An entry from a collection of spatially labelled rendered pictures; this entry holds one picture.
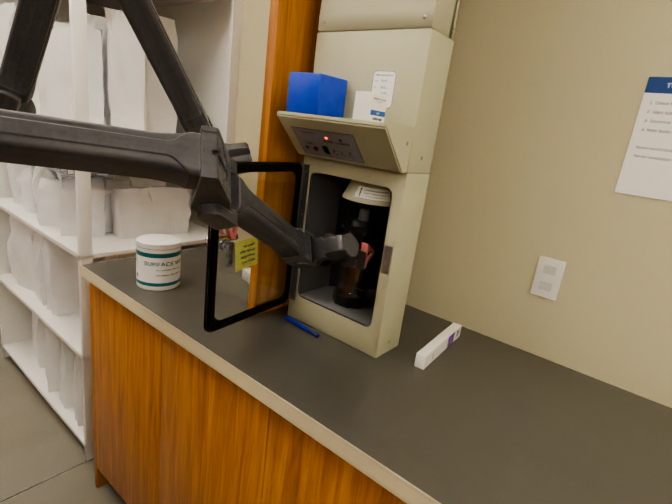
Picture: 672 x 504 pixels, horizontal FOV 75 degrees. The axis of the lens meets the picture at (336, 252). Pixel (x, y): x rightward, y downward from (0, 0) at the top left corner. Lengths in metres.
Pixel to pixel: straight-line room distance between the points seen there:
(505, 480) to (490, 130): 0.93
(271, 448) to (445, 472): 0.42
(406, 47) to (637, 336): 0.92
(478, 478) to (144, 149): 0.74
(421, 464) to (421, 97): 0.73
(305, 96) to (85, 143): 0.59
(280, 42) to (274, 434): 0.93
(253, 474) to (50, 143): 0.87
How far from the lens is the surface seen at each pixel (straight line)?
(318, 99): 1.04
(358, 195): 1.11
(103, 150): 0.59
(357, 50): 1.13
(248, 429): 1.14
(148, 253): 1.42
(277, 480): 1.13
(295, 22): 1.24
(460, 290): 1.46
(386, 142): 0.94
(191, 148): 0.60
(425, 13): 1.05
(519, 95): 1.39
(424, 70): 1.02
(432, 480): 0.85
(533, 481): 0.93
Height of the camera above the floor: 1.49
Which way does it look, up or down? 16 degrees down
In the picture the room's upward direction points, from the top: 8 degrees clockwise
